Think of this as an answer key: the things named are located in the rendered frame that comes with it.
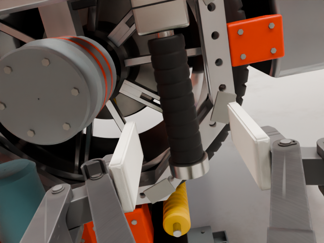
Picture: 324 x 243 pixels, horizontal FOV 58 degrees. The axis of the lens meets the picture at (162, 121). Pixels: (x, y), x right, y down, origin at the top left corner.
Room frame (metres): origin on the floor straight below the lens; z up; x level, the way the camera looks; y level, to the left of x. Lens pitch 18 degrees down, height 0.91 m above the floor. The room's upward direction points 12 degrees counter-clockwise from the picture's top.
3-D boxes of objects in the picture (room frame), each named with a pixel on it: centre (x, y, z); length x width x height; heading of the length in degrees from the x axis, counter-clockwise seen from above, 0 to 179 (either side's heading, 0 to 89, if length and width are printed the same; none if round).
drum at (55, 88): (0.47, 0.14, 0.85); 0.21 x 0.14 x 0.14; 176
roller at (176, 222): (0.63, 0.01, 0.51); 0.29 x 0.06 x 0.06; 176
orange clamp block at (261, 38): (0.52, -0.18, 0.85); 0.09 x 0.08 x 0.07; 86
